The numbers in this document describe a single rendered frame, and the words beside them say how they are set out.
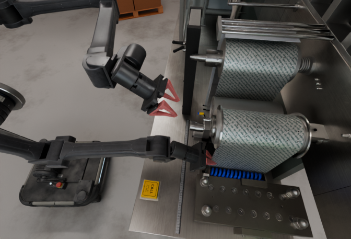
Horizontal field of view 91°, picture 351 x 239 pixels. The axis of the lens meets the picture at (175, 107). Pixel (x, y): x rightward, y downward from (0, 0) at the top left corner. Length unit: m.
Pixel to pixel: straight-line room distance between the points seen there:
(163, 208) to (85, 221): 1.15
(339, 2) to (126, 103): 2.05
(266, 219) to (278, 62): 0.55
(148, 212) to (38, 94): 2.41
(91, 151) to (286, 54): 0.73
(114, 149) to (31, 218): 1.59
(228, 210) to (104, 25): 0.77
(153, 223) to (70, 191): 1.03
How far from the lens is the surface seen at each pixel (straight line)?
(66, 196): 1.76
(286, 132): 0.60
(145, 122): 2.08
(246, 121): 0.56
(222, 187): 0.77
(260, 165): 0.75
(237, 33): 0.64
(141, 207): 0.87
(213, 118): 0.57
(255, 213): 0.79
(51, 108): 2.67
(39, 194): 1.88
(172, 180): 0.88
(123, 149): 0.63
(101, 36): 0.59
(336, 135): 0.68
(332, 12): 0.82
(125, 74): 0.44
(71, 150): 0.72
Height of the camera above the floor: 1.76
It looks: 54 degrees down
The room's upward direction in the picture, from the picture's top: straight up
